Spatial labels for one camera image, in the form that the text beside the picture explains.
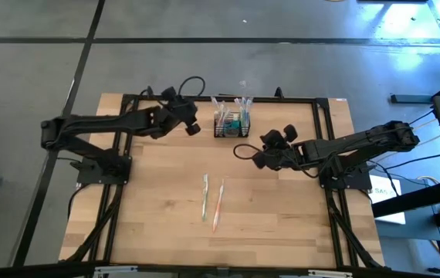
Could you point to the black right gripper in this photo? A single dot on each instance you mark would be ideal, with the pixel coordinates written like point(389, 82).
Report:
point(258, 160)

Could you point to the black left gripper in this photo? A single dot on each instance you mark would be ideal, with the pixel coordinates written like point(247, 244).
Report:
point(193, 129)

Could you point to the blue mouthwash bottle white cap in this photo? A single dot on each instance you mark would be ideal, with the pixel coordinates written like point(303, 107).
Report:
point(234, 125)

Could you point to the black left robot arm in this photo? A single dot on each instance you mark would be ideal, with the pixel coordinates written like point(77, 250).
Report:
point(100, 121)

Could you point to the white printed sheet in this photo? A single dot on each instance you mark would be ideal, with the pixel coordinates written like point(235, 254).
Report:
point(388, 204)

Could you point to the black desk foot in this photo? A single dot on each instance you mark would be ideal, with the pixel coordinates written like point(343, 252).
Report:
point(411, 99)

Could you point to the black crossbar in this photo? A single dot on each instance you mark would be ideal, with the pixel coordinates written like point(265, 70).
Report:
point(50, 270)

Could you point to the black aluminium table frame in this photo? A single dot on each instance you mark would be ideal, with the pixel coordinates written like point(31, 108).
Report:
point(301, 100)

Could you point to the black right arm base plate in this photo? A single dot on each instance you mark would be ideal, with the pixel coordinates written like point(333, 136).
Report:
point(355, 181)

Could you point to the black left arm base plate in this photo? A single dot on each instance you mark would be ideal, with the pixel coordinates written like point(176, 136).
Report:
point(89, 171)

